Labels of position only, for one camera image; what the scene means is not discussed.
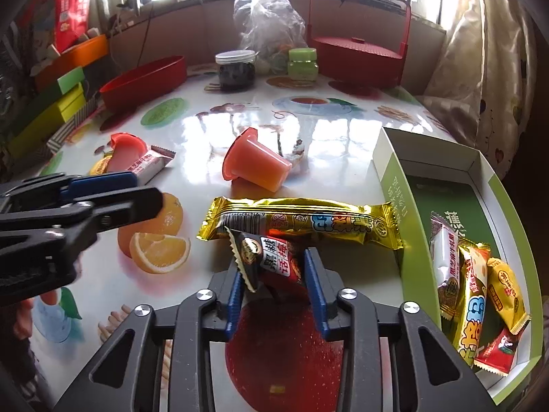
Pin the orange box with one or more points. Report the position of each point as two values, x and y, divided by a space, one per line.
77 55

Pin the cream patterned curtain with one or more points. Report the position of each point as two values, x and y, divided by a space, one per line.
493 73

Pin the orange jelly cup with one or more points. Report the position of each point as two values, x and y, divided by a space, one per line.
257 163

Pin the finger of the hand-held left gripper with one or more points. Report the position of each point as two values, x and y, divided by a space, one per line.
103 181
128 208

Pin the striped box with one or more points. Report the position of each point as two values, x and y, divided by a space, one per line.
68 133

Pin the clear plastic bag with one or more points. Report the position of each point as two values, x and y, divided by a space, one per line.
268 21

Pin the green cardboard box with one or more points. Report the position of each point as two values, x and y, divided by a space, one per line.
450 199

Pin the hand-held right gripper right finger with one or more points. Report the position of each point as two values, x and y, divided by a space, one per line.
316 296

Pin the red and black candy packet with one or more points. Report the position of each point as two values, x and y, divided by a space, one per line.
274 261

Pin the red round bowl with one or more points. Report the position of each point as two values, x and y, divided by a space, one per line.
141 81

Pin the red jelly cup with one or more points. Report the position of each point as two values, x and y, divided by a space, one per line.
126 148

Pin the dark green box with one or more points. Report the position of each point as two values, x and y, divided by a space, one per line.
68 79

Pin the long gold snack bar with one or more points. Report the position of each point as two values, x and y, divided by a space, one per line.
472 309
309 219

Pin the green jar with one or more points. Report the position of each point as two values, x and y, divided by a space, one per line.
302 66

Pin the small yellow snack packet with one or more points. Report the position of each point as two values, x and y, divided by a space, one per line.
99 166
508 292

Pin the red snack packet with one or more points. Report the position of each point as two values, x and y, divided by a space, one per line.
497 352

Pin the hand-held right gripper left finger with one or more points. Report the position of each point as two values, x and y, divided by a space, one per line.
233 304

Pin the white and brown snack packet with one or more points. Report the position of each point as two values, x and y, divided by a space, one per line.
446 266
150 165

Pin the yellow-green box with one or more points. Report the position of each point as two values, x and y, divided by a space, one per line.
47 120

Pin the dark jar with lid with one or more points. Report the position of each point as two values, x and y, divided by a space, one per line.
236 73

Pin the red snack bag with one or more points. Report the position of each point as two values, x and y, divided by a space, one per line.
75 8

